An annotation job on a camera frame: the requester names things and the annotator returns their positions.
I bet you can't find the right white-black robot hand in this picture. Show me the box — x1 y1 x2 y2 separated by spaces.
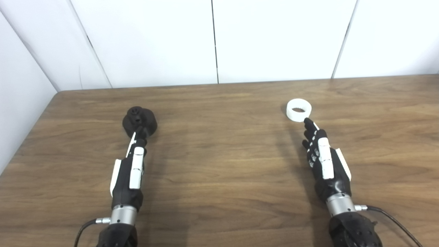
301 118 352 203

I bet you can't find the left white-black robot hand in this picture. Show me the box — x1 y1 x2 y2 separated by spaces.
110 126 148 211

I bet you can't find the round black part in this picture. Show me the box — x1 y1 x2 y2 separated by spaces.
122 106 158 138

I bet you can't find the white ring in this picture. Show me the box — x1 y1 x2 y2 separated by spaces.
286 98 312 122

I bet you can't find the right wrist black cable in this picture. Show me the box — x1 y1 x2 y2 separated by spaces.
354 204 424 247

